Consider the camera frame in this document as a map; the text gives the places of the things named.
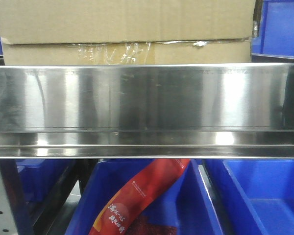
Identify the brown cardboard carton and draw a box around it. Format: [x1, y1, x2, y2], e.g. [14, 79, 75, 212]
[0, 0, 256, 65]

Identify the blue bin with red bag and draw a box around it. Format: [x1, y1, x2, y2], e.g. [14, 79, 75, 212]
[65, 159, 223, 235]

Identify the red snack bag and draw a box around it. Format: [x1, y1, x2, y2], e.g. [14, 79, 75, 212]
[89, 158, 191, 235]

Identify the blue bin lower left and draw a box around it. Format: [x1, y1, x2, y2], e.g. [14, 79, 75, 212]
[15, 159, 75, 202]

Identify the empty blue bin lower right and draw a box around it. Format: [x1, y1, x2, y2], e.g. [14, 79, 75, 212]
[205, 160, 294, 235]

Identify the blue bin upper right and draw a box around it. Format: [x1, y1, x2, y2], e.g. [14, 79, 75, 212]
[251, 0, 294, 59]

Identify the stainless steel shelf rail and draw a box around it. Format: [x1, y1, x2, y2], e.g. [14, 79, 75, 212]
[0, 63, 294, 159]

